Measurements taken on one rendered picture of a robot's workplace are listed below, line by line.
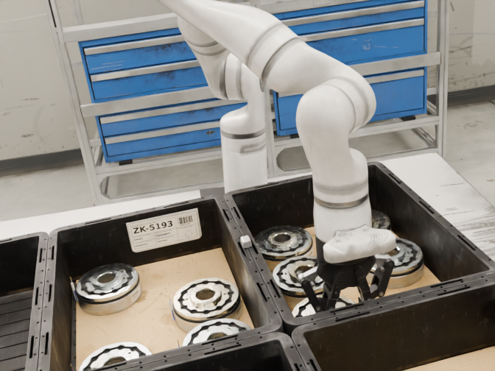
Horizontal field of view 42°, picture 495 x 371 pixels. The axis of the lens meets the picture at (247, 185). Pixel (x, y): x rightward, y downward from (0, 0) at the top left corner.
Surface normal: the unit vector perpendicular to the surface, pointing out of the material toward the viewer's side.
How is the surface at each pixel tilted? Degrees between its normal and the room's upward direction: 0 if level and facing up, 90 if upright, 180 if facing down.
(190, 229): 90
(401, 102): 90
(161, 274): 0
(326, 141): 106
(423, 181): 0
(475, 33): 90
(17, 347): 0
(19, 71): 90
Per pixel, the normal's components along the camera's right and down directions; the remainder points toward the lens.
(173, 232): 0.24, 0.40
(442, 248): -0.97, 0.20
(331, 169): -0.47, 0.58
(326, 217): -0.65, 0.26
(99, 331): -0.11, -0.89
